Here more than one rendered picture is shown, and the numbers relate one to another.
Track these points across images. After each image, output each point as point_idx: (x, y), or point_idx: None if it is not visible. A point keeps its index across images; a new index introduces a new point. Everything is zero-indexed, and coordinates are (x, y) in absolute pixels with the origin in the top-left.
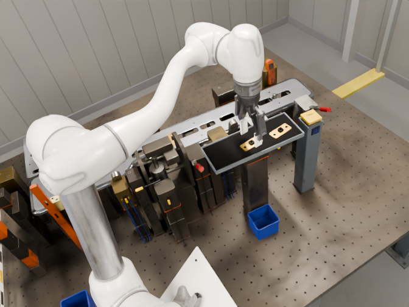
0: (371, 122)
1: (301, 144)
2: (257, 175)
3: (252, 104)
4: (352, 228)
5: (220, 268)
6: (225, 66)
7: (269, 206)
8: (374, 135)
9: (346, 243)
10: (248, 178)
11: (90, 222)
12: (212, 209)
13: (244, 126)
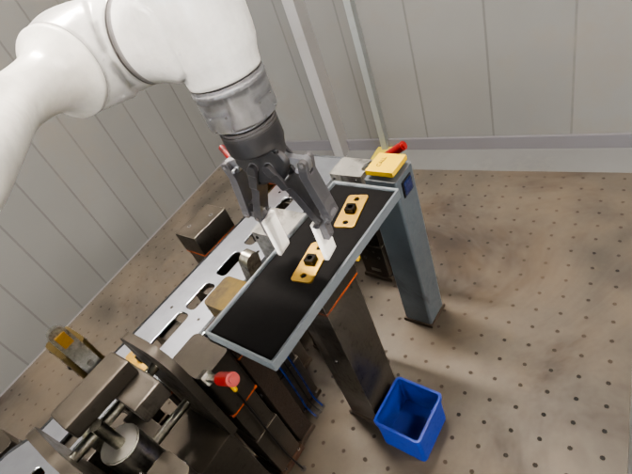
0: (444, 174)
1: (393, 229)
2: (354, 327)
3: (274, 147)
4: (558, 331)
5: None
6: (156, 66)
7: (403, 379)
8: (462, 187)
9: (573, 362)
10: (342, 344)
11: None
12: (297, 456)
13: (277, 232)
